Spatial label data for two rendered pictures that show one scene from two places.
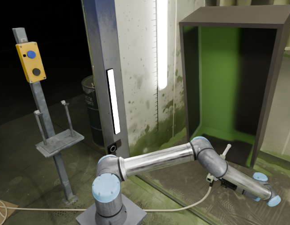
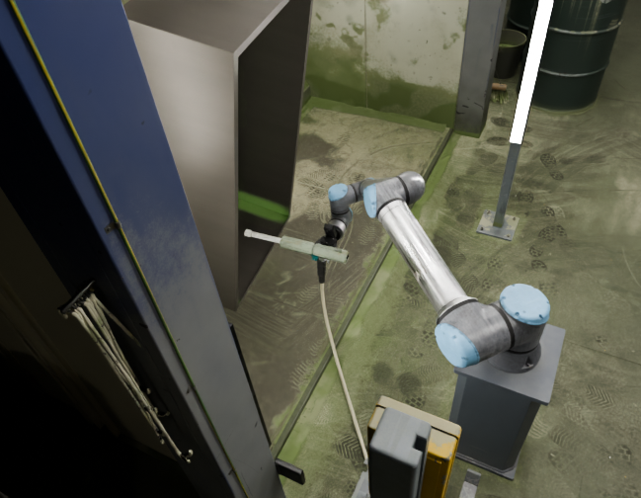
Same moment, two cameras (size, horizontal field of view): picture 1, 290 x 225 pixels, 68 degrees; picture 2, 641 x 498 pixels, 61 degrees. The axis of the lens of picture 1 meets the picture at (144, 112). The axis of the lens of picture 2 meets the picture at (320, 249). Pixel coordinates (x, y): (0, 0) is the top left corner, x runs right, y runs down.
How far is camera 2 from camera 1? 202 cm
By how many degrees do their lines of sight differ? 78
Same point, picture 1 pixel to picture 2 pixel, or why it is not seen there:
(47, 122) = not seen: outside the picture
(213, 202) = (309, 312)
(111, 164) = (475, 314)
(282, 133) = not seen: hidden behind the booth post
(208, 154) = (412, 179)
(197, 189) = (284, 340)
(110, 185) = (525, 291)
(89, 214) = (527, 383)
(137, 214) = not seen: hidden behind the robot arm
